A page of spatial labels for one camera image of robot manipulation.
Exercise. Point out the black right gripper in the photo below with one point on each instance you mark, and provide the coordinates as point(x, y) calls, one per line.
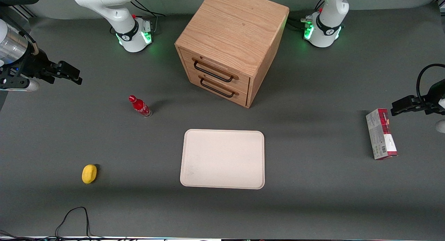
point(36, 64)

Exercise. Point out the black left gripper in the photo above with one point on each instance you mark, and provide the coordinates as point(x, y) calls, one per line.
point(433, 96)

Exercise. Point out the wooden drawer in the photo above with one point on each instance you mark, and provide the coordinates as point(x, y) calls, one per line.
point(194, 80)
point(240, 81)

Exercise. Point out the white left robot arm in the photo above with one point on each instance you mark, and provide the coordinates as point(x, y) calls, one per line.
point(330, 11)

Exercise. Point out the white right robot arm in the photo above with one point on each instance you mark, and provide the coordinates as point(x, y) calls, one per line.
point(104, 4)

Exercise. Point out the wooden drawer cabinet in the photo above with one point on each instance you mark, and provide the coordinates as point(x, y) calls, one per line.
point(233, 29)

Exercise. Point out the red and white carton box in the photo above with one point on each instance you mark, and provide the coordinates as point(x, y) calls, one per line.
point(380, 136)

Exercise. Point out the red soda bottle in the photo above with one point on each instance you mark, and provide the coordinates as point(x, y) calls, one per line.
point(140, 106)

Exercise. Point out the yellow lemon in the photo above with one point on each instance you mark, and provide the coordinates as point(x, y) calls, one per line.
point(89, 174)

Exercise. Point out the beige plastic tray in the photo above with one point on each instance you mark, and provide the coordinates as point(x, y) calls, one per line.
point(222, 159)

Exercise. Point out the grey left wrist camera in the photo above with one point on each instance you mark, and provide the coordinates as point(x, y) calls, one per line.
point(441, 126)

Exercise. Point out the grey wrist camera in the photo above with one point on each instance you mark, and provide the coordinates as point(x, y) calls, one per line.
point(24, 85)
point(441, 126)

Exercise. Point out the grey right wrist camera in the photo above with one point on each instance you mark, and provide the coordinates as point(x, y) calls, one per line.
point(24, 85)

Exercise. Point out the aluminium frame rail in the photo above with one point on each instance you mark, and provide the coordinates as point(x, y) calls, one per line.
point(26, 12)

